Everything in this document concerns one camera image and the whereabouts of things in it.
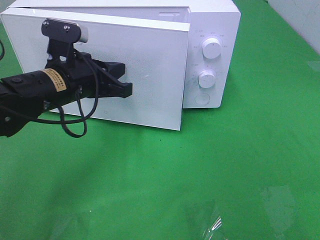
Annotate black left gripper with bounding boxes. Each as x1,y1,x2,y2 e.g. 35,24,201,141
65,51,133,100

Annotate white microwave door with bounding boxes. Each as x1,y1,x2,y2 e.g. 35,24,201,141
0,6,190,130

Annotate round white door button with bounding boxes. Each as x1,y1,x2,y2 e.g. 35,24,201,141
194,93,211,106

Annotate white round knob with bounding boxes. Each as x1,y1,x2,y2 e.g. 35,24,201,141
198,70,216,89
201,36,222,59

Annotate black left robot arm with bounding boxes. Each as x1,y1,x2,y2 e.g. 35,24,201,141
0,50,133,138

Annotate white microwave oven body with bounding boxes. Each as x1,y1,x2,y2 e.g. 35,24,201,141
0,0,241,109

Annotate green table cover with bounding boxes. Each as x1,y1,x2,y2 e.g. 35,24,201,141
0,0,320,240

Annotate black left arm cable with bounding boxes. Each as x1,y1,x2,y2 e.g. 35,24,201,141
0,39,101,138

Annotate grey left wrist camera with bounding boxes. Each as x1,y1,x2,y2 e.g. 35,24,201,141
41,18,89,44

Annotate white wall panel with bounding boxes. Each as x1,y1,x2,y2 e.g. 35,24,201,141
266,0,320,54

